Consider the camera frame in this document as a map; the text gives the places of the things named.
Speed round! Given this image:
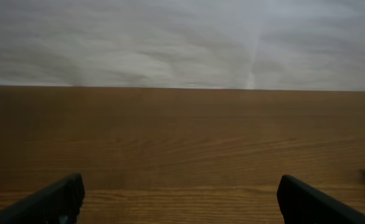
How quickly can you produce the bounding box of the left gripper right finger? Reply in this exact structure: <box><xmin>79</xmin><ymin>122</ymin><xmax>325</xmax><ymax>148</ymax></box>
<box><xmin>277</xmin><ymin>174</ymin><xmax>365</xmax><ymax>224</ymax></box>

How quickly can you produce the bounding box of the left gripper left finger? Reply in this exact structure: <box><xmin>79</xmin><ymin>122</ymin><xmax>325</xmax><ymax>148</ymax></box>
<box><xmin>0</xmin><ymin>172</ymin><xmax>86</xmax><ymax>224</ymax></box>

